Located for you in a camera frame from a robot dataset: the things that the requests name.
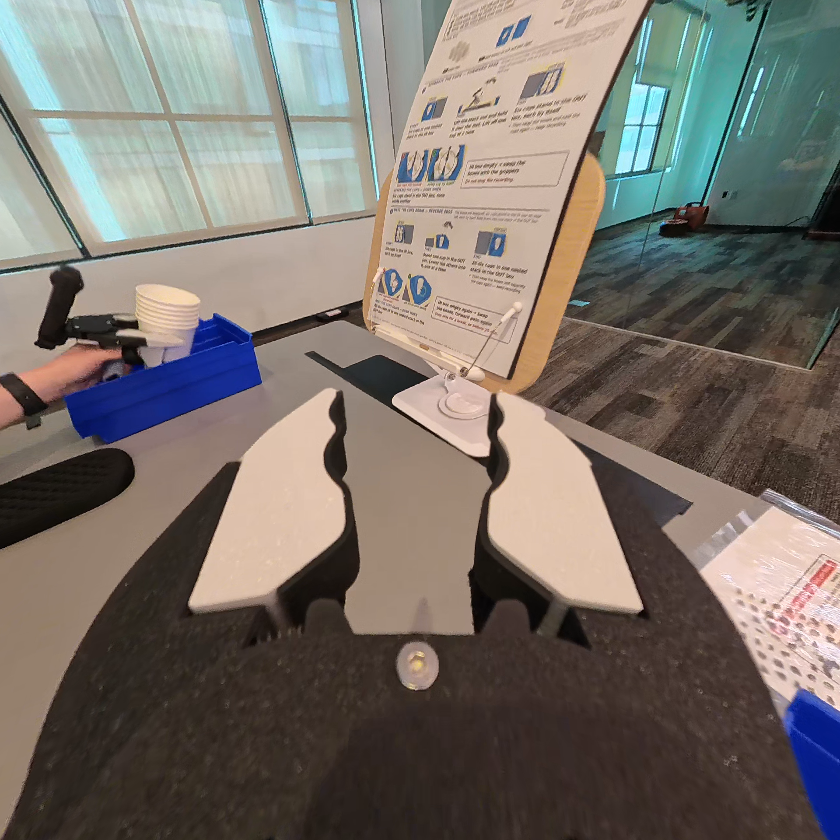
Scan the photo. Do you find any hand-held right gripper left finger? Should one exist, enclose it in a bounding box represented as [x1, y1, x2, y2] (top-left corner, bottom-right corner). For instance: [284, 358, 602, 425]
[188, 387, 361, 634]

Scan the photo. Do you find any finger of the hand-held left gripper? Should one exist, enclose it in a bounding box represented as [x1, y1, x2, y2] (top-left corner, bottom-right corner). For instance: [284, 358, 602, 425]
[115, 327, 186, 367]

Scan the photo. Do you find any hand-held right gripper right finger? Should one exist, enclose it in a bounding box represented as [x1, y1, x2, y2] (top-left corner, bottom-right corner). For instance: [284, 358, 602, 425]
[474, 391, 645, 636]

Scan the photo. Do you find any stack of white paper cups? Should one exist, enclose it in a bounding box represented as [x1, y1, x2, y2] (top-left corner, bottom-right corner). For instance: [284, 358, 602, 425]
[134, 283, 201, 367]

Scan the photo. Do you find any blue plastic bin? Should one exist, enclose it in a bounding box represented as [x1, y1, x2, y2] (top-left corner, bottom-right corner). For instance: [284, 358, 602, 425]
[64, 314, 263, 445]
[784, 689, 840, 840]

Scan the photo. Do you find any person's left hand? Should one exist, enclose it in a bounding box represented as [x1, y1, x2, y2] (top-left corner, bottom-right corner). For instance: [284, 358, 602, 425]
[45, 344, 124, 398]

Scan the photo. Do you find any black wrist band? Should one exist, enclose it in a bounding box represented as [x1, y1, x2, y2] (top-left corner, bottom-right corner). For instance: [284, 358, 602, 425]
[0, 373, 50, 431]

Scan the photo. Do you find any black rounded mesh object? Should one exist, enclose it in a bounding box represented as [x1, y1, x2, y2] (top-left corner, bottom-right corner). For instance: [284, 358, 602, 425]
[0, 448, 135, 551]

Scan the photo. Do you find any laminated printed paper sheet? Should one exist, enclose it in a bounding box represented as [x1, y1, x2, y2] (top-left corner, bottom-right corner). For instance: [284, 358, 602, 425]
[692, 489, 840, 706]

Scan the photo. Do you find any white printed instruction sheet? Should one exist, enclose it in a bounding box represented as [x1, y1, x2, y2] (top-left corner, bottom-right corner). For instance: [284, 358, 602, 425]
[371, 0, 657, 380]

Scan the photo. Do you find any red equipment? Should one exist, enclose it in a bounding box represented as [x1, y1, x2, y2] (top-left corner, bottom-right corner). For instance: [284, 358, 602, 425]
[659, 202, 711, 237]

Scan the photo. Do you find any black desk cable flap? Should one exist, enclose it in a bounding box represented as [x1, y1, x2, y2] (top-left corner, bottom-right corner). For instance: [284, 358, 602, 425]
[341, 354, 431, 408]
[577, 446, 693, 526]

